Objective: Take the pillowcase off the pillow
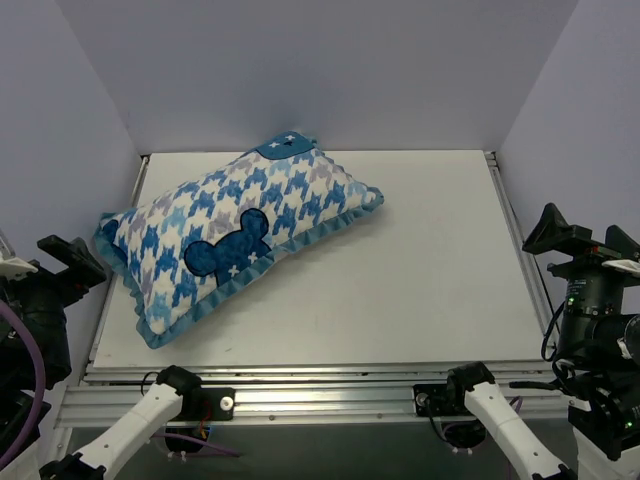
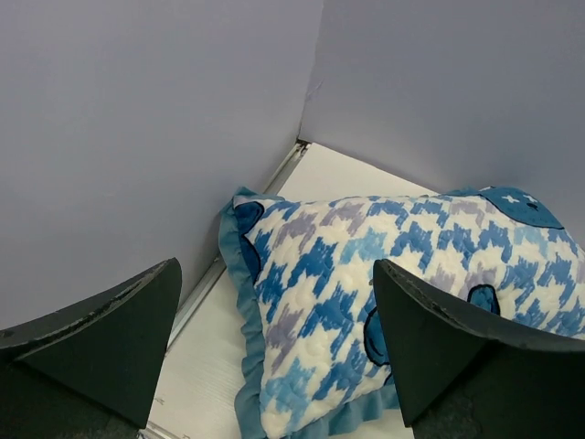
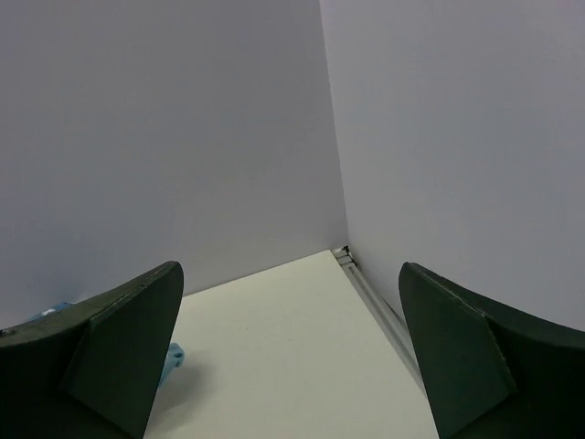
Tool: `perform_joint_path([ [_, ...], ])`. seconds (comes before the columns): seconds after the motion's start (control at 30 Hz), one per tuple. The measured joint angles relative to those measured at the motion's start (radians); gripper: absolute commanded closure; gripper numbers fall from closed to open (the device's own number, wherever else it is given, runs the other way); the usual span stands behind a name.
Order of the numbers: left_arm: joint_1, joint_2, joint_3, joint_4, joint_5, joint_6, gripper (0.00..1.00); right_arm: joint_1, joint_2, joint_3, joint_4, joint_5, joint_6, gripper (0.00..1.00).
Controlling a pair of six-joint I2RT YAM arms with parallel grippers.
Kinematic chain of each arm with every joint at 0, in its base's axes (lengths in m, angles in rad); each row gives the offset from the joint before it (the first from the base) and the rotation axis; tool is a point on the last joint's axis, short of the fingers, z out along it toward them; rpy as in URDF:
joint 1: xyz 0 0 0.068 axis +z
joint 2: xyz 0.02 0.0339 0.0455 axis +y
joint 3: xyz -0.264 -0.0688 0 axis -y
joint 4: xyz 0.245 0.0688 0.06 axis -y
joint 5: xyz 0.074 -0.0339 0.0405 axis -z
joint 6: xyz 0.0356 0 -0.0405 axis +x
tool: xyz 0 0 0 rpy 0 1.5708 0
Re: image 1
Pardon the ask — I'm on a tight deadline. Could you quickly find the blue white houndstooth pillowcase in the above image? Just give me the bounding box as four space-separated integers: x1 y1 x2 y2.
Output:
94 131 384 349

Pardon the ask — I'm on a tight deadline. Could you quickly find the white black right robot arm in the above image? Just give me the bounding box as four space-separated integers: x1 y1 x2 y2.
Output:
443 203 639 479

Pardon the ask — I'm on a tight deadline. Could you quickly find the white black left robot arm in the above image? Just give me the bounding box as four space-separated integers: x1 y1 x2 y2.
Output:
1 235 202 479

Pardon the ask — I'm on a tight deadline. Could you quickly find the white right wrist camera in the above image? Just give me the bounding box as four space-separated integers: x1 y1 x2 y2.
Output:
602 259 640 278

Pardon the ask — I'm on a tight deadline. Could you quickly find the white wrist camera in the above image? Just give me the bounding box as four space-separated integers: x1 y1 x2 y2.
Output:
0 232 38 280
602 259 640 278

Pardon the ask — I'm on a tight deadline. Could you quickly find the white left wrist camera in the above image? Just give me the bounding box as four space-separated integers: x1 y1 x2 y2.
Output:
0 232 38 280

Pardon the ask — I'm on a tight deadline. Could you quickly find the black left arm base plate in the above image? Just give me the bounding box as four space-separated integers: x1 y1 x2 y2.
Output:
175 387 235 422

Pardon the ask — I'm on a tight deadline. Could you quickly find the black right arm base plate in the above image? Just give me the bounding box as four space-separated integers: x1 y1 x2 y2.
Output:
412 383 468 418

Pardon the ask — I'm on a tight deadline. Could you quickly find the aluminium mounting rail frame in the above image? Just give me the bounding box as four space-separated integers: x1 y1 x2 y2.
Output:
56 150 552 429

